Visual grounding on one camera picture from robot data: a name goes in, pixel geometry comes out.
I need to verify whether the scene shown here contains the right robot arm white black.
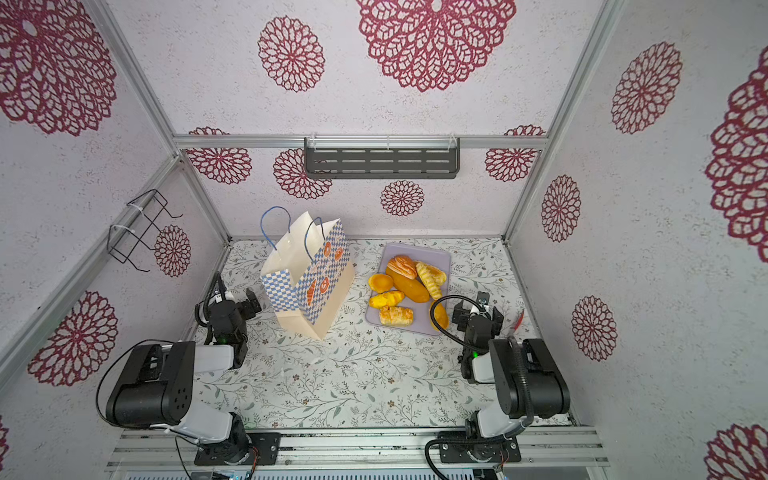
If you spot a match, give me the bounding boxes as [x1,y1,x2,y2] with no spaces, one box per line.
[452,292,570,463]

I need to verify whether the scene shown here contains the red metal kitchen tongs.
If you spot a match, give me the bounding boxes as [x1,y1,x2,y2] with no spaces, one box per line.
[512,309,525,332]

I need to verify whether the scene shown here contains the small oval orange bread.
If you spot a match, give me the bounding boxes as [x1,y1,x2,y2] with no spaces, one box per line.
[430,301,451,330]

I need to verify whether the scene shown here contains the black wire wall rack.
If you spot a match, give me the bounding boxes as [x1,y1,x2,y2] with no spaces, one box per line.
[106,189,183,273]

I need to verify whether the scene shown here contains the yellow corn-like bread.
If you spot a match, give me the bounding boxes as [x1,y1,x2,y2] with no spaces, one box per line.
[416,262,447,300]

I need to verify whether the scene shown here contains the yellow twisted bread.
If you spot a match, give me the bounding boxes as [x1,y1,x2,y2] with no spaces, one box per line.
[368,290,405,309]

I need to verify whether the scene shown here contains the blue checkered paper bag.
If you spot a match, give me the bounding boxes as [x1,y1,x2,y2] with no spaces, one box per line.
[260,212,355,340]

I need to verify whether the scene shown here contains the dark grey wall shelf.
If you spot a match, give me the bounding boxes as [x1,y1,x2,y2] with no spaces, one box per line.
[304,137,461,180]

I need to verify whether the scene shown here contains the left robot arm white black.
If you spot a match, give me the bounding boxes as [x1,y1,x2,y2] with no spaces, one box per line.
[97,286,261,465]

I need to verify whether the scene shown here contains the round orange tart bread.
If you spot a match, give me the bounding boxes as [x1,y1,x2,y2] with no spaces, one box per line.
[367,274,394,294]

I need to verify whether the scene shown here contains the glazed striped bun bread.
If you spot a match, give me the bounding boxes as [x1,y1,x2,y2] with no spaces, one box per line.
[387,255,418,280]

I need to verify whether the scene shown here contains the glazed pastry bread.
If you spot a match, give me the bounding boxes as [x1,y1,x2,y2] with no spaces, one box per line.
[379,306,414,327]

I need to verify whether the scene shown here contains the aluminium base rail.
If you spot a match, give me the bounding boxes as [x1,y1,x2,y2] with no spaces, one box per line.
[104,426,610,478]

